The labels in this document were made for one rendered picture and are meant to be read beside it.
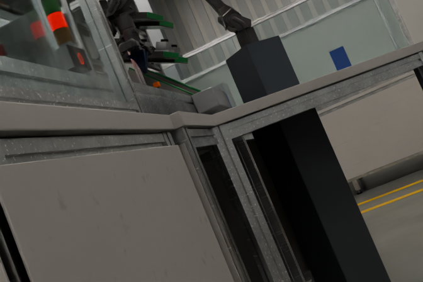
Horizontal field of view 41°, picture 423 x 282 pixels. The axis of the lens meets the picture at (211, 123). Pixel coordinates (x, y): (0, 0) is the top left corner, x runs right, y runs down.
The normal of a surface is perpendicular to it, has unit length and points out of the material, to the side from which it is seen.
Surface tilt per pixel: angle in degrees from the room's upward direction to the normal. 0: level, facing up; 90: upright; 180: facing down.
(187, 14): 90
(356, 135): 90
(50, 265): 90
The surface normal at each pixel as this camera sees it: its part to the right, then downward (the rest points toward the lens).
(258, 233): 0.44, -0.26
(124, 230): 0.90, -0.40
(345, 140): -0.26, 0.02
